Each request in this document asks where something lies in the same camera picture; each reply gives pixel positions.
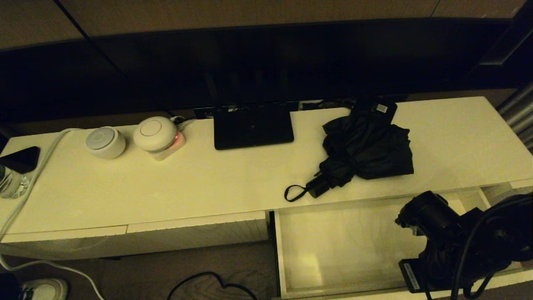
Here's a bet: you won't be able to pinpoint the white wooden panel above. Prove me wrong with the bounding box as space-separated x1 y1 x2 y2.
0 225 129 261
127 210 268 253
481 180 533 205

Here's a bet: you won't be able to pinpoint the clear plastic water bottle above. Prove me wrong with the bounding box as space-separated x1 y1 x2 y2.
0 164 32 199

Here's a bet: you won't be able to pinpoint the black television base plate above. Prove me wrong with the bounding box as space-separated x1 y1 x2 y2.
214 103 294 150

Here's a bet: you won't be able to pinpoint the black cable on floor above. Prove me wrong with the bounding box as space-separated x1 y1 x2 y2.
167 272 259 300

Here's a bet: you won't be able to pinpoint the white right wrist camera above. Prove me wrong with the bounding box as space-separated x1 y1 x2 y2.
398 258 432 293

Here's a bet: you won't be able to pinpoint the black umbrella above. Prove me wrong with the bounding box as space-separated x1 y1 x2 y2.
284 113 414 202

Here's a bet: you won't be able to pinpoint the black smartphone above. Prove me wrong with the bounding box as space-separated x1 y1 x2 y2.
0 146 41 174

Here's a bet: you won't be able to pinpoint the white speaker with grey top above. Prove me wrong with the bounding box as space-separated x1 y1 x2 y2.
85 126 126 159

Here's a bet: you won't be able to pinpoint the thin black wall cable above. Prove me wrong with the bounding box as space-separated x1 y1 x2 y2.
54 0 177 118

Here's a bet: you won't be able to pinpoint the black set-top box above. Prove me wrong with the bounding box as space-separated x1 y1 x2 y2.
349 97 398 125

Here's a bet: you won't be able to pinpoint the white power strip red light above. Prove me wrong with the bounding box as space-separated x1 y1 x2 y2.
149 119 196 161

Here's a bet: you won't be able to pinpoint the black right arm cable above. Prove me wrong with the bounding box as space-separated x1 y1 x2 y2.
451 195 533 300

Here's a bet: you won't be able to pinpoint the black flat screen television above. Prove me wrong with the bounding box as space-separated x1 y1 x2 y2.
0 19 517 125

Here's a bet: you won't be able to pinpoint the grey pleated curtain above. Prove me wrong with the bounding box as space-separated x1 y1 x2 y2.
496 81 533 153

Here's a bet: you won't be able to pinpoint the white ribbed cabinet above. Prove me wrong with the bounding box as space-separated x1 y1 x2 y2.
0 97 533 261

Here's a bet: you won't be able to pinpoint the black cables behind television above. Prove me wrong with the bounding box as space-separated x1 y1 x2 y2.
299 99 354 111

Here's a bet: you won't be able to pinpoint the wide white ribbed drawer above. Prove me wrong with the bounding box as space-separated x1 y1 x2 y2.
270 186 533 300

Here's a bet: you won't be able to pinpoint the dark trouser leg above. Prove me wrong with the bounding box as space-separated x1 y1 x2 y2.
0 274 21 300

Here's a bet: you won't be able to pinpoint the white dome shaped device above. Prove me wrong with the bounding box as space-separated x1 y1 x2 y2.
133 116 179 152

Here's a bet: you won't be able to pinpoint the white sneaker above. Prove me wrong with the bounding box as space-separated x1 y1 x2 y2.
19 277 69 300

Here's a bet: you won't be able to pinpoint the thick white power cable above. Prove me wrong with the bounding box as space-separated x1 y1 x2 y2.
0 128 105 300

